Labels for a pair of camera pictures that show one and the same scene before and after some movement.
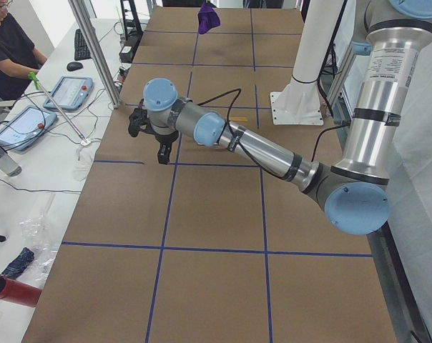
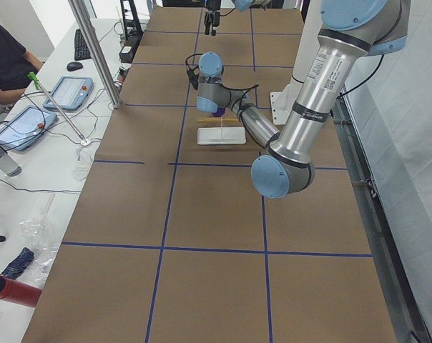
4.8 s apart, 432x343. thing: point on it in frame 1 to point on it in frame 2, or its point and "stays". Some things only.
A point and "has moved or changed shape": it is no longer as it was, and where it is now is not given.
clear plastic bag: x=38 y=233 stays
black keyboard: x=81 y=51 stays
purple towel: x=208 y=19 has moved or changed shape
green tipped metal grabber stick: x=33 y=75 stays
